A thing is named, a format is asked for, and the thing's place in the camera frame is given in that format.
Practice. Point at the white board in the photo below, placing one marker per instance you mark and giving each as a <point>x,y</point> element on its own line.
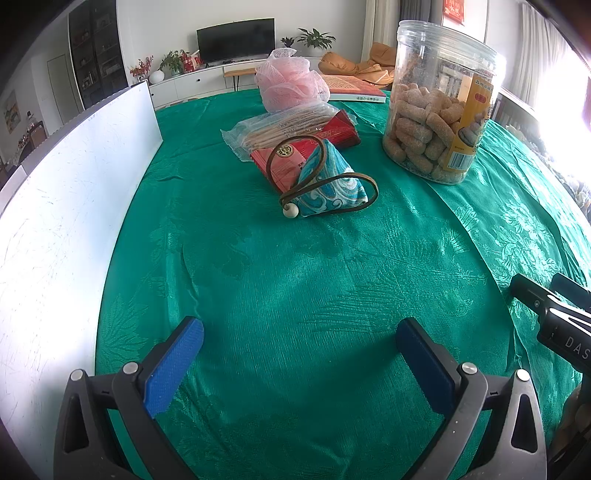
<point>69,207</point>

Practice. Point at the orange lounge chair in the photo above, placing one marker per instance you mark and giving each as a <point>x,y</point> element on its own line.
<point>360,64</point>

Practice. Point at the black television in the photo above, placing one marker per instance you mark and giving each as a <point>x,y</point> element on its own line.
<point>235,41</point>

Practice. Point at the tiny potted plant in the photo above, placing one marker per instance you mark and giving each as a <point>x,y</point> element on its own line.
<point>287,41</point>

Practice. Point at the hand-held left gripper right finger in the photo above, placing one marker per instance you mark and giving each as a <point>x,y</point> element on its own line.
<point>425,364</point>

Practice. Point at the pink mesh bath sponge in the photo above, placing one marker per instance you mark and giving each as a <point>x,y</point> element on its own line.
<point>286,78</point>

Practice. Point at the white curtain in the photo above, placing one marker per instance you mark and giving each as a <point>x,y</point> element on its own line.
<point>542,41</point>

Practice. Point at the clear packet of chopsticks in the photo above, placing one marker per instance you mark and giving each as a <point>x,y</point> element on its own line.
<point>277,129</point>

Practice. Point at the red wall hanging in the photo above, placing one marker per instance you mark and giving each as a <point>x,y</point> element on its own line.
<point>453,8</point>

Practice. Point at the person's right hand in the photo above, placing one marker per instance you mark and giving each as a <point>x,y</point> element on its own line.
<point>577,415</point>

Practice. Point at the framed wall picture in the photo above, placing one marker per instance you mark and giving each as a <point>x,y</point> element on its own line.
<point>12,106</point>

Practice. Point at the orange cover book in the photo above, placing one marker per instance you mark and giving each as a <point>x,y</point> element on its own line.
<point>351,85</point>

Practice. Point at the small leafy potted plant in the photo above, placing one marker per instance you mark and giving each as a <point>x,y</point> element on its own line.
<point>173,62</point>

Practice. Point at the clear plastic snack jar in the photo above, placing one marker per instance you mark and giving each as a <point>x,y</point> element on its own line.
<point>429,129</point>

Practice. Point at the dark display cabinet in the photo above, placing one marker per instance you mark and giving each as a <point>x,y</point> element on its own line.
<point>99,50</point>

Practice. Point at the green tablecloth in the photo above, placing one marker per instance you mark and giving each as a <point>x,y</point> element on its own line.
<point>286,286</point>

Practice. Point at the red gift boxes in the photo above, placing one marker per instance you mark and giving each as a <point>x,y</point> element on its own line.
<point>193,61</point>

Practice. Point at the small wooden table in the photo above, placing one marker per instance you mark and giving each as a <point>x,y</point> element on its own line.
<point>239,71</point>

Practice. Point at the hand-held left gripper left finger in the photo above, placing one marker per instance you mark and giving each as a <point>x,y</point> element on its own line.
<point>173,364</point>

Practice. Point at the teal patterned pouch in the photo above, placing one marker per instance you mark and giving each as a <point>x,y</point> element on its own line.
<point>332,189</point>

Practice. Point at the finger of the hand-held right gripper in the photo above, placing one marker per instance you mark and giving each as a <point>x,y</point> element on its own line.
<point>531,295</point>
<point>572,288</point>

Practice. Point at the white television cabinet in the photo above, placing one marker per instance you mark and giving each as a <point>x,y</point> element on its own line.
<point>184,87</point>

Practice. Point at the large potted green plant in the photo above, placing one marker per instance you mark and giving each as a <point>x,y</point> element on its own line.
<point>316,40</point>

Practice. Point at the vase with red flowers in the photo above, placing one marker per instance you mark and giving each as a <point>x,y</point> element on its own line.
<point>144,69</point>

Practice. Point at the grey curtain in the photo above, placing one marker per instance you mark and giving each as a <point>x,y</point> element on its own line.
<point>408,10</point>

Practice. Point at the red packet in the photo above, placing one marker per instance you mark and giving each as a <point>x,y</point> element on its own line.
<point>286,164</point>

